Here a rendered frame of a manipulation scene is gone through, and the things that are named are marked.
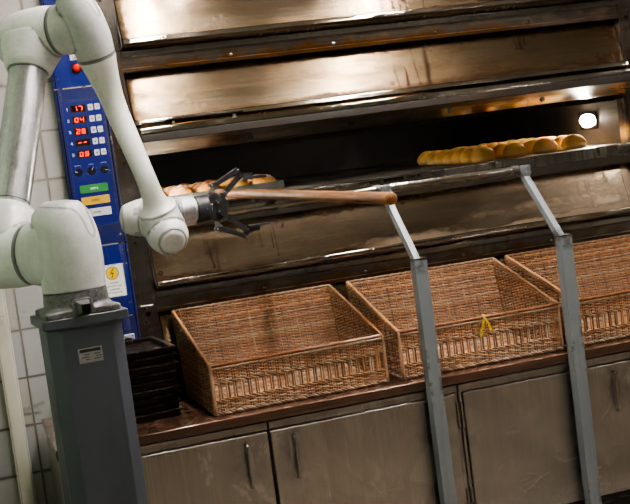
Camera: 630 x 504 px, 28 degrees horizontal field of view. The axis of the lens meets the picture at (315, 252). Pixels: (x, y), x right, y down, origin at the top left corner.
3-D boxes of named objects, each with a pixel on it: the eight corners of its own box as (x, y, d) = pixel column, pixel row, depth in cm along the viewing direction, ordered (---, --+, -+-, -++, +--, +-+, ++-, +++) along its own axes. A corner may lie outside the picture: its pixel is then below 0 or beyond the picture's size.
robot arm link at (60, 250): (83, 292, 294) (69, 199, 292) (20, 297, 301) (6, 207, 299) (120, 281, 309) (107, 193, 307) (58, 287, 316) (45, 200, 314)
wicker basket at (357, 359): (179, 392, 410) (167, 309, 407) (341, 362, 426) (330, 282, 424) (213, 418, 364) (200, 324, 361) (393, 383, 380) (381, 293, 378)
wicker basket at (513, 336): (352, 360, 427) (342, 280, 425) (503, 333, 442) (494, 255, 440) (401, 381, 381) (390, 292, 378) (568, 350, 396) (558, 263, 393)
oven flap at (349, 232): (156, 290, 408) (145, 232, 412) (639, 213, 458) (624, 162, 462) (158, 287, 404) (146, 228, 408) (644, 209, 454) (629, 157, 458)
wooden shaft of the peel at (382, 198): (399, 204, 285) (398, 191, 284) (387, 206, 284) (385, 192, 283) (222, 196, 447) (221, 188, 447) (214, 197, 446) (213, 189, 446)
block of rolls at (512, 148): (414, 166, 512) (412, 152, 512) (520, 151, 526) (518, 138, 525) (475, 163, 454) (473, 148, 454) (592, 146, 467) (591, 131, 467)
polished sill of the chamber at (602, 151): (142, 223, 412) (140, 211, 412) (624, 153, 462) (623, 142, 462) (145, 224, 406) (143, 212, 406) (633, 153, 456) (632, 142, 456)
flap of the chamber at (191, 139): (142, 142, 390) (135, 157, 409) (646, 78, 440) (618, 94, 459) (141, 134, 390) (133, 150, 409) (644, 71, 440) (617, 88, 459)
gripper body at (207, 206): (190, 194, 355) (221, 190, 358) (194, 224, 356) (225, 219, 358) (196, 194, 348) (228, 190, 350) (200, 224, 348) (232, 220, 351)
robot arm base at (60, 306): (48, 323, 290) (45, 299, 289) (34, 315, 310) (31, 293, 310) (126, 310, 296) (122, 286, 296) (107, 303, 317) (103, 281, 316)
